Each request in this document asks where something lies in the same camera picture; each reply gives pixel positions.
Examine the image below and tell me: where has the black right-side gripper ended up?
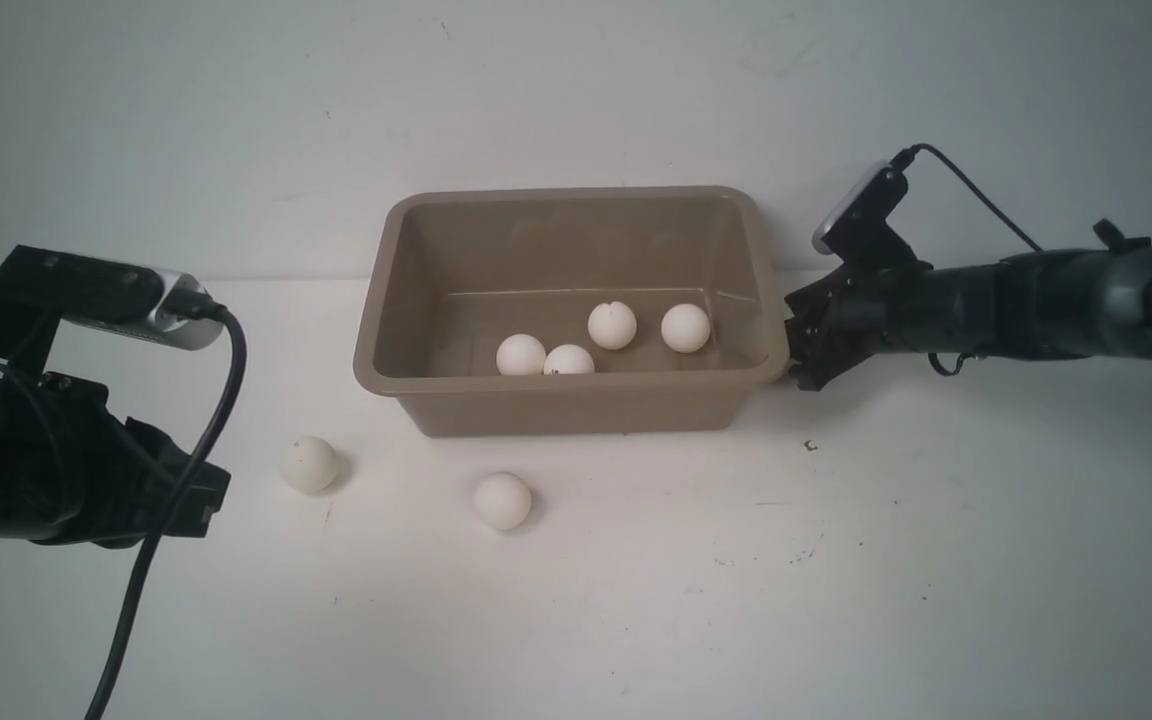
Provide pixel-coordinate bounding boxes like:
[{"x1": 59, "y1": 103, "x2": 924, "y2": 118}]
[{"x1": 783, "y1": 263, "x2": 1002, "y2": 392}]

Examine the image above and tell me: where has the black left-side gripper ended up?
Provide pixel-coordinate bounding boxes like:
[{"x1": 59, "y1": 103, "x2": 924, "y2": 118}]
[{"x1": 0, "y1": 363, "x2": 230, "y2": 546}]

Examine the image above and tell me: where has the marked white ping-pong ball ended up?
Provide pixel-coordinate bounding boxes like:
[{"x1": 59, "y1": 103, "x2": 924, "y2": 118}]
[{"x1": 541, "y1": 344, "x2": 596, "y2": 376}]

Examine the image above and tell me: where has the tan plastic bin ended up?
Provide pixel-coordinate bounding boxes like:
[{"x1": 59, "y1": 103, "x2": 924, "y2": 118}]
[{"x1": 353, "y1": 185, "x2": 790, "y2": 438}]

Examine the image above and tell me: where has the dark right-side robot arm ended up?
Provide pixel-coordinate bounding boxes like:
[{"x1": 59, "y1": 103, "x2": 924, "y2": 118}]
[{"x1": 785, "y1": 220, "x2": 1152, "y2": 391}]

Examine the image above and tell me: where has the right-side wrist camera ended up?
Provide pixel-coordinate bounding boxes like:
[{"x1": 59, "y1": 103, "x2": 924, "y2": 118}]
[{"x1": 812, "y1": 161, "x2": 919, "y2": 275}]

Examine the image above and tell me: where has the left-side black cable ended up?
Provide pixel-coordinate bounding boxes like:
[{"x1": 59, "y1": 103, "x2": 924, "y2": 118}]
[{"x1": 84, "y1": 300, "x2": 248, "y2": 720}]

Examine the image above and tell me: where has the left-side silver wrist camera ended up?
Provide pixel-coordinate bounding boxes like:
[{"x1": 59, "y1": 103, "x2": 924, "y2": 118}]
[{"x1": 0, "y1": 245, "x2": 223, "y2": 377}]

